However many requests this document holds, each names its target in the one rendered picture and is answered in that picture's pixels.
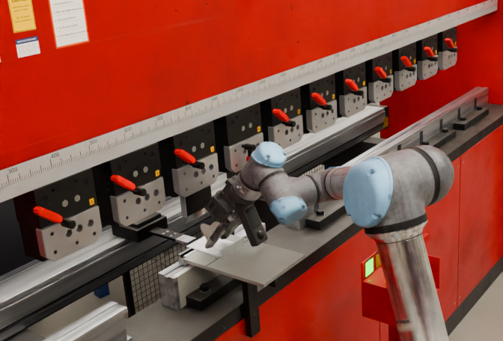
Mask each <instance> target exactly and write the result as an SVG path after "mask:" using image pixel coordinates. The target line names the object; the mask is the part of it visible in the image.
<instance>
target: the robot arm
mask: <svg viewBox="0 0 503 341"><path fill-rule="evenodd" d="M285 161H286V154H285V151H284V150H283V149H282V148H281V147H280V146H279V145H277V144H275V143H273V142H270V141H265V142H263V143H261V144H260V145H259V146H258V147H257V149H256V150H255V151H254V152H253V153H252V154H251V157H250V158H249V160H248V161H247V162H246V164H245V165H244V167H243V169H242V170H241V171H240V172H239V174H238V175H235V176H233V177H231V178H229V179H227V180H226V181H225V184H226V186H225V187H224V188H223V190H220V191H217V192H216V194H215V195H214V196H212V198H211V199H210V201H209V203H208V204H207V205H206V207H205V209H206V210H207V211H208V212H209V213H210V216H211V217H212V218H213V219H214V220H215V219H217V220H218V221H214V222H213V223H212V224H211V225H209V224H206V223H202V224H201V231H202V233H203V234H204V236H205V238H206V240H207V243H206V244H205V248H206V249H208V248H212V247H213V246H214V244H215V243H217V241H218V240H219V238H220V237H221V238H220V239H226V238H227V237H229V235H230V234H232V232H233V231H235V229H236V228H238V226H239V225H240V224H241V223H242V225H243V228H244V230H245V232H246V235H247V237H248V239H249V242H250V244H251V246H252V247H255V246H258V245H260V244H261V243H263V242H265V241H266V240H267V239H268V237H267V234H266V232H265V229H264V228H263V225H262V223H261V220H260V217H259V215H258V213H257V210H256V208H255V206H254V202H255V201H256V200H257V199H258V198H259V196H261V194H262V195H263V197H264V199H265V201H266V202H267V204H268V206H269V209H270V211H271V212H272V213H273V214H274V216H275V217H276V218H277V220H278V222H279V223H280V224H283V225H288V224H293V223H295V222H296V221H298V220H300V219H301V218H303V217H304V216H305V214H306V212H307V208H308V207H310V206H314V205H317V204H319V203H324V202H326V201H330V200H344V206H345V209H346V211H347V214H348V215H349V216H351V220H352V221H353V223H355V224H356V225H358V226H360V227H364V230H365V235H366V236H368V237H370V238H371V239H373V240H374V241H375V242H376V244H377V250H378V253H379V258H380V262H381V265H382V270H383V274H384V277H385V282H386V286H387V289H388V294H389V297H390V301H391V306H392V309H393V313H394V318H395V321H396V325H397V330H398V333H399V337H400V341H449V339H448V334H447V331H446V327H445V322H444V319H443V315H442V310H441V307H440V303H439V298H438V295H437V291H436V286H435V282H434V279H433V273H432V270H431V267H430V261H429V258H428V255H427V249H426V246H425V243H424V237H423V234H422V230H423V228H424V226H425V225H426V223H427V222H428V220H427V214H426V211H425V207H427V206H430V205H433V204H435V203H437V202H439V201H440V200H441V199H443V198H444V197H445V196H446V195H447V194H448V192H449V191H450V190H451V187H452V185H453V183H454V167H453V165H452V163H451V160H450V159H449V158H448V156H447V155H446V154H445V153H444V152H442V151H441V150H440V149H438V148H436V147H433V146H429V145H417V146H413V147H409V148H406V149H403V150H399V151H396V152H393V153H388V154H385V155H382V156H374V157H371V158H369V159H367V160H365V161H363V162H359V163H358V164H356V165H350V166H345V167H341V166H337V167H330V168H327V169H325V170H322V171H318V172H316V173H311V174H308V175H305V176H301V177H297V178H295V179H290V178H289V177H288V175H287V174H286V173H285V171H284V169H283V166H284V163H285ZM218 192H219V193H218ZM217 193H218V194H217Z"/></svg>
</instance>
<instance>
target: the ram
mask: <svg viewBox="0 0 503 341"><path fill-rule="evenodd" d="M485 1H489V0H84V6H85V15H86V20H87V26H88V36H89V41H90V42H87V43H81V44H77V45H74V46H67V47H64V48H60V49H56V47H55V38H54V34H53V28H52V20H51V15H50V9H49V1H48V0H31V2H32V7H33V11H34V20H35V25H36V29H34V30H30V31H22V32H17V33H14V32H13V25H12V20H11V16H10V8H9V4H8V0H0V59H1V62H0V171H2V170H4V169H7V168H10V167H13V166H15V165H19V164H22V163H24V162H27V161H30V160H32V159H36V158H39V157H41V156H44V155H47V154H50V153H53V152H56V151H58V150H62V149H64V148H67V147H71V146H73V145H75V144H79V143H82V142H84V141H87V140H90V139H92V138H96V137H99V136H101V135H104V134H107V133H110V132H113V131H116V130H118V129H122V128H124V127H127V126H131V125H133V124H135V123H139V122H141V121H144V120H148V119H150V118H152V117H156V116H159V115H161V114H164V113H167V112H170V111H173V110H176V109H179V108H182V107H184V106H187V105H191V104H193V103H196V102H199V101H201V100H204V99H208V98H210V97H212V96H216V95H219V94H221V93H225V92H227V91H230V90H233V89H236V88H239V87H242V86H244V85H248V84H251V83H253V82H257V81H259V80H261V79H265V78H268V77H270V76H274V75H276V74H279V73H283V72H285V71H288V70H291V69H293V68H296V67H300V66H302V65H304V64H308V63H311V62H313V61H317V60H319V59H321V58H325V57H328V56H330V55H334V54H336V53H339V52H342V51H345V50H348V49H351V48H353V47H356V46H360V45H362V44H365V43H368V42H371V41H373V40H377V39H380V38H381V37H385V36H388V35H390V34H394V33H397V32H399V31H402V30H405V29H408V28H411V27H413V26H416V25H420V24H422V23H425V22H428V21H430V20H433V19H437V18H439V17H442V16H445V15H448V14H450V13H454V12H457V11H459V10H462V9H465V8H468V7H471V6H474V5H476V4H480V3H482V2H485ZM497 5H498V4H495V5H493V6H491V7H487V8H485V9H483V10H479V11H477V12H474V13H471V14H469V15H466V16H463V17H460V18H459V19H455V20H452V21H450V22H446V23H445V24H442V25H439V26H436V27H434V28H431V29H428V30H426V31H423V32H420V33H417V34H414V35H412V36H410V37H406V38H404V39H402V40H398V41H396V42H393V43H390V44H388V45H385V46H382V47H379V48H377V49H374V50H371V51H369V52H366V53H363V54H361V55H357V56H355V57H353V58H350V59H347V60H345V61H342V62H339V63H336V64H333V65H331V66H329V67H325V68H323V69H321V70H317V71H315V72H312V73H309V74H307V75H304V76H301V77H299V78H296V79H293V80H290V81H288V82H285V83H282V84H280V85H276V86H275V87H271V88H268V89H266V90H262V91H261V92H258V93H254V94H252V95H250V96H247V97H244V98H242V99H238V100H236V101H233V102H230V103H228V104H226V105H222V106H220V107H218V108H214V109H212V110H209V111H206V112H204V113H201V114H198V115H195V116H193V117H190V118H187V119H185V120H181V121H179V122H177V123H173V124H171V125H169V126H166V127H163V128H161V129H157V130H155V131H152V132H149V133H147V134H145V135H141V136H138V137H137V138H133V139H131V140H128V141H125V142H123V143H120V144H117V145H114V146H112V147H109V148H106V149H104V150H101V151H98V152H96V153H92V154H90V155H88V156H84V157H82V158H80V159H77V160H74V161H71V162H68V163H66V164H63V165H60V166H57V167H56V168H52V169H49V170H46V171H44V172H42V173H38V174H36V175H34V176H30V177H28V178H25V179H22V180H20V181H17V182H14V183H11V184H9V185H6V186H3V187H1V188H0V203H1V202H4V201H6V200H9V199H11V198H14V197H17V196H19V195H21V194H24V193H27V192H29V191H32V190H35V189H37V188H40V187H42V186H45V185H48V184H50V183H52V182H55V181H58V180H60V179H63V178H65V177H68V176H71V175H73V174H75V173H78V172H81V171H84V170H87V169H88V168H92V167H94V166H96V165H100V164H102V163H104V162H107V161H109V160H112V159H115V158H117V157H119V156H122V155H125V154H127V153H131V152H132V151H135V150H138V149H141V148H142V147H146V146H148V145H151V144H154V143H156V142H158V141H161V140H164V139H166V138H169V137H171V136H173V135H177V134H179V133H181V132H185V131H186V130H189V129H192V128H195V127H196V126H200V125H202V124H205V123H208V122H210V121H212V120H215V119H218V118H220V117H223V116H225V115H228V114H231V113H233V112H235V111H239V110H241V109H243V108H246V107H249V106H250V105H254V104H256V103H259V102H262V101H264V100H266V99H269V98H272V97H274V96H277V95H279V94H282V93H285V92H287V91H289V90H292V89H295V88H297V87H300V86H303V85H306V84H308V83H310V82H313V81H316V80H318V79H321V78H323V77H326V76H329V75H331V74H333V73H336V72H339V71H341V70H345V69H346V68H349V67H352V66H354V65H357V64H360V63H362V62H364V61H368V60H370V59H372V58H375V57H377V56H380V55H383V54H385V53H387V52H390V51H393V50H395V49H399V48H400V47H403V46H406V45H409V44H410V43H414V42H416V41H418V40H422V39H424V38H426V37H429V36H432V35H434V34H437V33H439V32H441V31H445V30H447V29H449V28H453V27H454V26H457V25H460V24H463V23H464V22H468V21H470V20H473V19H476V18H478V17H480V16H483V15H486V14H488V13H491V12H493V11H495V10H497ZM35 36H37V38H38V43H39V47H40V54H36V55H29V56H25V57H22V58H18V54H17V50H16V41H15V40H19V39H23V38H27V37H35Z"/></svg>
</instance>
